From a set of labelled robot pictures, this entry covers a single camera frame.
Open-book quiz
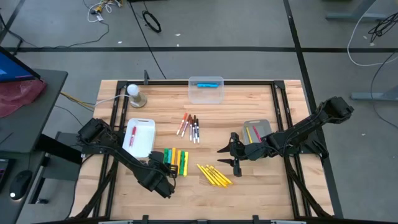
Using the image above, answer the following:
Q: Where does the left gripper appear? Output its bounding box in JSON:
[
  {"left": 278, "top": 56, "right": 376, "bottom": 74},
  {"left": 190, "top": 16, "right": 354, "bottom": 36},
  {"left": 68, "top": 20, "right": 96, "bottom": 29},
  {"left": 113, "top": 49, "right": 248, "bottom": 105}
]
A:
[{"left": 147, "top": 151, "right": 180, "bottom": 179}]

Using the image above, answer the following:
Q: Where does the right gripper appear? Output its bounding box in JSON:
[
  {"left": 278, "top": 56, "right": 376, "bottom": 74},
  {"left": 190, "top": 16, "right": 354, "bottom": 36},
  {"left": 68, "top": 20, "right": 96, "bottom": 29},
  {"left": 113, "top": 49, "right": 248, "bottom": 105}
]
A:
[{"left": 216, "top": 132, "right": 262, "bottom": 178}]

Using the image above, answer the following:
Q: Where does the yellow pencils pile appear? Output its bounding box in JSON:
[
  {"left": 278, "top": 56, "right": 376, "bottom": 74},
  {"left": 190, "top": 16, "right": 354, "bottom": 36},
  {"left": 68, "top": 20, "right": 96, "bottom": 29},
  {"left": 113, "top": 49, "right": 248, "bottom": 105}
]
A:
[{"left": 206, "top": 164, "right": 230, "bottom": 187}]

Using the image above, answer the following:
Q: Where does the orange cap marker pen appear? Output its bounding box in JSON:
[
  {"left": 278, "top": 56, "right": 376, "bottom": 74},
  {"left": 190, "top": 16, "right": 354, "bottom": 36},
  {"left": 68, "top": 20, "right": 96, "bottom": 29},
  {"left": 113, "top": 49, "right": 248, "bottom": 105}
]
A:
[{"left": 175, "top": 112, "right": 189, "bottom": 136}]

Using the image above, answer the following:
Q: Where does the white plastic bin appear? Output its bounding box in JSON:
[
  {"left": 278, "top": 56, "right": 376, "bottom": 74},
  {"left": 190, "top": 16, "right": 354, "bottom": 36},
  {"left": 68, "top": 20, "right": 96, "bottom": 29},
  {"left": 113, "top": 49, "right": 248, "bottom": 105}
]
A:
[{"left": 121, "top": 117, "right": 157, "bottom": 159}]

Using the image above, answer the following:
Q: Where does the grey plastic bin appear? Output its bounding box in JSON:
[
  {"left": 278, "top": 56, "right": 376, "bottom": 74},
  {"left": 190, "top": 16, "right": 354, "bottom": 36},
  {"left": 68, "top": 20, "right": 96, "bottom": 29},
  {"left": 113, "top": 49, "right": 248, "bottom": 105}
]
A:
[{"left": 241, "top": 119, "right": 273, "bottom": 146}]

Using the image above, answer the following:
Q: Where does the clear plastic bin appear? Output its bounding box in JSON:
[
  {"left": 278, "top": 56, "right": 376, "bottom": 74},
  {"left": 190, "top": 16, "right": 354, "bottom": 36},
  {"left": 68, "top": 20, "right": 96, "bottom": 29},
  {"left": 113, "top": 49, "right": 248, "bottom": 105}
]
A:
[{"left": 188, "top": 76, "right": 225, "bottom": 105}]

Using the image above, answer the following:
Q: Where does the white bulb brass lamp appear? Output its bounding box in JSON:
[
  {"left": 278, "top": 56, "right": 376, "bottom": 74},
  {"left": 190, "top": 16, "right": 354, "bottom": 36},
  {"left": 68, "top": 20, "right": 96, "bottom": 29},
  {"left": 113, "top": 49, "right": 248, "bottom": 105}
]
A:
[{"left": 126, "top": 83, "right": 148, "bottom": 109}]

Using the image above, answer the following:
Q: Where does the black desk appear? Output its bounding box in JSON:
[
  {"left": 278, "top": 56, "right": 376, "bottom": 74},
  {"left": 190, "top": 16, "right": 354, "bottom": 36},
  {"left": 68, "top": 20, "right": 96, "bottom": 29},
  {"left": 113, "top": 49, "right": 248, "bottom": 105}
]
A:
[{"left": 0, "top": 68, "right": 83, "bottom": 224}]

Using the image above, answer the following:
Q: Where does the black computer mouse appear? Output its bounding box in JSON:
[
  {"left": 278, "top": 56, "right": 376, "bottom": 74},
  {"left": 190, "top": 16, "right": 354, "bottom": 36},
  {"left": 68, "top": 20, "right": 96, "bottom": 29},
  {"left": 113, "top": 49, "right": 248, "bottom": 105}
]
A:
[{"left": 8, "top": 169, "right": 34, "bottom": 201}]

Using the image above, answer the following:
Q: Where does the grey desk foot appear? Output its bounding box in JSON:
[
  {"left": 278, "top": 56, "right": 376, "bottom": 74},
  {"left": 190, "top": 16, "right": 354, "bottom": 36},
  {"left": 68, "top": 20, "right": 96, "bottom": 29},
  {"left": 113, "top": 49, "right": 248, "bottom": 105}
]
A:
[
  {"left": 350, "top": 85, "right": 398, "bottom": 102},
  {"left": 325, "top": 0, "right": 388, "bottom": 22}
]

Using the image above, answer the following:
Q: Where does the black keyboard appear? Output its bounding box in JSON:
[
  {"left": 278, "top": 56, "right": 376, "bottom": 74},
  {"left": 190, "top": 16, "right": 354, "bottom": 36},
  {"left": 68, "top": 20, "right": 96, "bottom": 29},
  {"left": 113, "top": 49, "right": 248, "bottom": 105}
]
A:
[{"left": 0, "top": 157, "right": 14, "bottom": 192}]

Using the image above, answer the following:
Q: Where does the black monitor blue screen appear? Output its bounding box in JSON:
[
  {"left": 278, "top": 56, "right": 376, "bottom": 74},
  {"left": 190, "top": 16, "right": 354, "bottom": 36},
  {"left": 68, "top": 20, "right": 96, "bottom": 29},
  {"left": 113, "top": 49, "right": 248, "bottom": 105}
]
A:
[{"left": 0, "top": 45, "right": 42, "bottom": 84}]

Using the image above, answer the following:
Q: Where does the black aluminium table frame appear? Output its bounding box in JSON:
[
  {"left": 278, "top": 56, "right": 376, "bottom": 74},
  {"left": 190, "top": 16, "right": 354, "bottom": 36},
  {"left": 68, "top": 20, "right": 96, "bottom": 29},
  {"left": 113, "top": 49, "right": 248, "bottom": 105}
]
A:
[{"left": 70, "top": 79, "right": 335, "bottom": 224}]

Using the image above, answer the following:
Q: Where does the white lamp cable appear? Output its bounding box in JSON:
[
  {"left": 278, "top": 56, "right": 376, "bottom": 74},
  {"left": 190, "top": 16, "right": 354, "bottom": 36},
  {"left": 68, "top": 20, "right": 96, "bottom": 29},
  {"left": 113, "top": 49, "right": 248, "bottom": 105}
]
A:
[{"left": 92, "top": 93, "right": 132, "bottom": 109}]

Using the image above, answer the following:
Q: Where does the thin black cable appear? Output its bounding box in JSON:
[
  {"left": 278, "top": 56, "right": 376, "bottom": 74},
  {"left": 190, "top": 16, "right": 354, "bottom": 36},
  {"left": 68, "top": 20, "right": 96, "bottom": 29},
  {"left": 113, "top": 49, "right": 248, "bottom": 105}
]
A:
[{"left": 54, "top": 105, "right": 85, "bottom": 128}]

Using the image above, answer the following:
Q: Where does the long black floor cable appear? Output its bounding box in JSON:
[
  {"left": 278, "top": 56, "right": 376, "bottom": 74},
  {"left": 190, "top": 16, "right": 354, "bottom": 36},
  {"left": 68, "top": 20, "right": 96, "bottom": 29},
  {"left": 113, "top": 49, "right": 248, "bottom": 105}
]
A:
[
  {"left": 127, "top": 0, "right": 168, "bottom": 80},
  {"left": 369, "top": 51, "right": 398, "bottom": 130},
  {"left": 0, "top": 12, "right": 110, "bottom": 50}
]

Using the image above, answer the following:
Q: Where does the black coiled cable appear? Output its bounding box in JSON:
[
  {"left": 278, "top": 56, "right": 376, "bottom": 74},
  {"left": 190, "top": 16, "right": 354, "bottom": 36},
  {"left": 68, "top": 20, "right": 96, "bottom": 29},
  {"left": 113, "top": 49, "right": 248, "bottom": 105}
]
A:
[{"left": 142, "top": 10, "right": 163, "bottom": 34}]

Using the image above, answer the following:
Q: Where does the white floor cable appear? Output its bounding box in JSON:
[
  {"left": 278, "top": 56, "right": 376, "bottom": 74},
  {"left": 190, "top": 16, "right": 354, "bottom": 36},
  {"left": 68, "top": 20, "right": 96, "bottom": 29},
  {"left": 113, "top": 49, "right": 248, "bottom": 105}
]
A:
[{"left": 346, "top": 0, "right": 398, "bottom": 67}]

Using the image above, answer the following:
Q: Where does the white yellow cable bundle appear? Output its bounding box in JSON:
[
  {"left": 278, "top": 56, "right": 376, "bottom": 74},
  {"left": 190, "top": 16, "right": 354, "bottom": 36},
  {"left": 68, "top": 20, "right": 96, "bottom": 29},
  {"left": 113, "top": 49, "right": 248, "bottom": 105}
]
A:
[{"left": 82, "top": 0, "right": 124, "bottom": 23}]

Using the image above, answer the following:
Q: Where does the tangled black cable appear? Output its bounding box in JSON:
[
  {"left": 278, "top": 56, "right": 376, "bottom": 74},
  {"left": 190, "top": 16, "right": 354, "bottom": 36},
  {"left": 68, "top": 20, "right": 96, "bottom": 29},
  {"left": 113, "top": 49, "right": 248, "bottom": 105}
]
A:
[{"left": 368, "top": 11, "right": 398, "bottom": 44}]

